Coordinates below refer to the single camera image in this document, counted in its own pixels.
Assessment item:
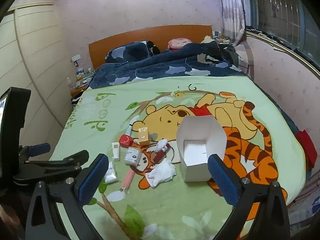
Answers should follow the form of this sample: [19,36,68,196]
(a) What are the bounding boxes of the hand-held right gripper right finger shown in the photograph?
[207,154,290,240]

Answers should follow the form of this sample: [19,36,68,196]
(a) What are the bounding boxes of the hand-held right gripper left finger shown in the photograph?
[25,154,109,240]

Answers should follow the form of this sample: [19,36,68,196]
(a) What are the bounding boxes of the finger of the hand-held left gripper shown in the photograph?
[19,142,51,164]
[14,150,90,183]

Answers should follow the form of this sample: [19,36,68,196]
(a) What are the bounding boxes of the white squeeze tube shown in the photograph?
[104,161,118,183]

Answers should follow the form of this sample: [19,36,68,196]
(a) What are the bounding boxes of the small white labelled tube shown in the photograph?
[111,142,121,161]

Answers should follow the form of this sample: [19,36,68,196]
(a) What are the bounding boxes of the pink tube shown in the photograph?
[119,170,134,193]

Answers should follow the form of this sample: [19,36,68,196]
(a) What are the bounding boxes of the white paper box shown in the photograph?
[176,116,227,182]

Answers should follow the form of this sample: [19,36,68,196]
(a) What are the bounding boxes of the clear cotton swab box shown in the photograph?
[124,147,143,167]

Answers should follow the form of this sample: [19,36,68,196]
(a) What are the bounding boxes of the red cube box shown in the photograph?
[119,134,133,148]

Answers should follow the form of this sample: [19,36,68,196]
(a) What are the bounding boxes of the white pouch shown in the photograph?
[145,159,177,187]

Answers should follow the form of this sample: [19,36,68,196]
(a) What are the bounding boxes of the orange carton box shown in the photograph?
[138,127,150,146]

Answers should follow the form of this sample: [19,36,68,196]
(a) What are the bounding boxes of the white cat plush toy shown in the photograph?
[150,138,173,164]

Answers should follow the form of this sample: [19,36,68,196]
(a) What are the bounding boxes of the green cartoon printed blanket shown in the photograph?
[49,76,307,240]

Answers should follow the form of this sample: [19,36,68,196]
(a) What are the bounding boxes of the cream wardrobe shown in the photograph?
[0,0,73,130]

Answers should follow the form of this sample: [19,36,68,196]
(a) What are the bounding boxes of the wooden nightstand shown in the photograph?
[71,84,88,100]

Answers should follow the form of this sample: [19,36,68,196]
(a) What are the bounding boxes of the plastic bags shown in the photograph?
[287,192,320,230]

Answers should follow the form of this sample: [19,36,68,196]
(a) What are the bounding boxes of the red cloth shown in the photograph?
[296,130,318,169]

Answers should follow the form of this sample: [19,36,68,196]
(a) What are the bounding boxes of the navy blue patterned duvet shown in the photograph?
[86,41,250,90]

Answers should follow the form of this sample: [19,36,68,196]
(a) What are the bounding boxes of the pile of dark clothes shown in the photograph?
[217,42,240,63]

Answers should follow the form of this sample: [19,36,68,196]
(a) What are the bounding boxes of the navy blue pillow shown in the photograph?
[105,41,153,63]

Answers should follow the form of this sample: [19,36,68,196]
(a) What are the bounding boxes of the orange wooden headboard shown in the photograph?
[88,25,213,70]

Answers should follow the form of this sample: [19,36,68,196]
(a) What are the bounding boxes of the black and white plush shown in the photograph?
[146,41,160,55]

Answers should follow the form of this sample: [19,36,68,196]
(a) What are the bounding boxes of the pink plush toy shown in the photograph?
[167,38,192,52]

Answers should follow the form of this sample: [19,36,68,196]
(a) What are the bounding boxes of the floral curtain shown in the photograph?
[219,0,250,43]

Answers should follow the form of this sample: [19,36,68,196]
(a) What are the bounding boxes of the window with grille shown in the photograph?
[246,0,320,68]

